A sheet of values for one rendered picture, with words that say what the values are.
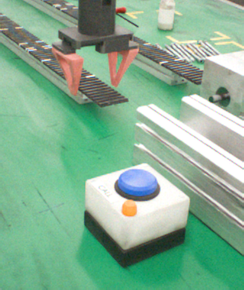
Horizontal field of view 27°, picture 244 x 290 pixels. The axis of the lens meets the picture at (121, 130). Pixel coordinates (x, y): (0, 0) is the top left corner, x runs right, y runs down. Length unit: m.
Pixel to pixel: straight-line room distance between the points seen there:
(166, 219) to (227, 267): 0.08
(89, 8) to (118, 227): 0.37
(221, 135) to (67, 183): 0.20
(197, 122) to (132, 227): 0.22
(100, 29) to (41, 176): 0.25
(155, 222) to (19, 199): 0.18
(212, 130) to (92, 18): 0.25
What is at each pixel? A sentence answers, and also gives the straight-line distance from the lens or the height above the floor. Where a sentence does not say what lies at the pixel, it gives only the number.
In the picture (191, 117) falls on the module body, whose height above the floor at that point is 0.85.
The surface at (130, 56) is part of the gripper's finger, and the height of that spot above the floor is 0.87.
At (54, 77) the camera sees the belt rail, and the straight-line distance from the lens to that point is 0.93.
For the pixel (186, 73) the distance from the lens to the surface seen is 0.92.
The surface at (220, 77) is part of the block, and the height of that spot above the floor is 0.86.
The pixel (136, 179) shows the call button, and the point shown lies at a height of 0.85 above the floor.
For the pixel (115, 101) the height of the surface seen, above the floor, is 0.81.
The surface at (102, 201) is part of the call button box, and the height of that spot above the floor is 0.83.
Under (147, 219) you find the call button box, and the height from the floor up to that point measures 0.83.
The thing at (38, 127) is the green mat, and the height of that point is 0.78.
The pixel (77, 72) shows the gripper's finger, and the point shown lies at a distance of 0.78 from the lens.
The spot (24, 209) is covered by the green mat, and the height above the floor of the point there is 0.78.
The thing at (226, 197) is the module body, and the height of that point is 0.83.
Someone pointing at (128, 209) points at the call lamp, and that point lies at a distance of 0.49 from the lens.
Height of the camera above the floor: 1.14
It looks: 28 degrees down
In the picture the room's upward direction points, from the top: 4 degrees clockwise
